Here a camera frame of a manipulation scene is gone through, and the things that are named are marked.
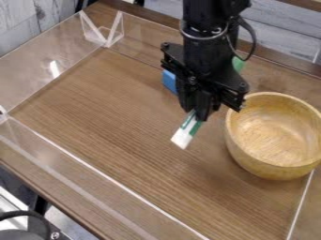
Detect black cable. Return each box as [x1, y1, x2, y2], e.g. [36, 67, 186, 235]
[0, 210, 52, 240]

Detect black metal base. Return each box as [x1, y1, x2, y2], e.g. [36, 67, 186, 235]
[0, 222, 73, 240]

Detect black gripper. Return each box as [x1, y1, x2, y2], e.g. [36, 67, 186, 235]
[161, 42, 250, 122]

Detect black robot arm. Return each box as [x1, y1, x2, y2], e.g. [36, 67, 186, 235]
[161, 0, 253, 122]

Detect brown wooden bowl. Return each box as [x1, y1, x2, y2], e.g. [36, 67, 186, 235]
[225, 92, 321, 181]

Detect green and white marker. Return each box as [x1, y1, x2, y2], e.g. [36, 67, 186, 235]
[170, 55, 248, 151]

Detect clear acrylic tray wall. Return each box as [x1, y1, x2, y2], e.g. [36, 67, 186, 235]
[0, 7, 321, 240]

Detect blue rectangular block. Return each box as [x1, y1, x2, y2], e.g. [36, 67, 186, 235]
[162, 70, 178, 95]

